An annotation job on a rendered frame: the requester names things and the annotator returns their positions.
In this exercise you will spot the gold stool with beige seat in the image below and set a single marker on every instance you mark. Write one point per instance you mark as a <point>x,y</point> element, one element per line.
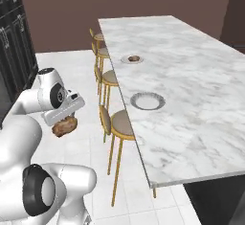
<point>102,52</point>
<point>121,126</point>
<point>98,36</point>
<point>109,78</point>

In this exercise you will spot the brown chicken drumstick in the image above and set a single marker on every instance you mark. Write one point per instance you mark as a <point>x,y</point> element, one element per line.
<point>64,126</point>
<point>134,58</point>

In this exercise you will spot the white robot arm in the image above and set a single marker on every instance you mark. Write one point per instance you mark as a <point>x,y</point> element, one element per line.
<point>19,139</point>

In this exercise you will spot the grey rimmed white plate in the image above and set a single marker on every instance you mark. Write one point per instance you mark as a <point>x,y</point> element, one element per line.
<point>147,101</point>
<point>125,59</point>

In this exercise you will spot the white marble dining counter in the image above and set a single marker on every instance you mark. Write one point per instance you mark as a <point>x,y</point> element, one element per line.
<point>178,91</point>

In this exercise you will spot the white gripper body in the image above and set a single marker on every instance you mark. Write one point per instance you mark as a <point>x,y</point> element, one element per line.
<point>62,110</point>

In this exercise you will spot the black cupboard run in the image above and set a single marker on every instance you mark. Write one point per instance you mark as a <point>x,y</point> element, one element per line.
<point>16,37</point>

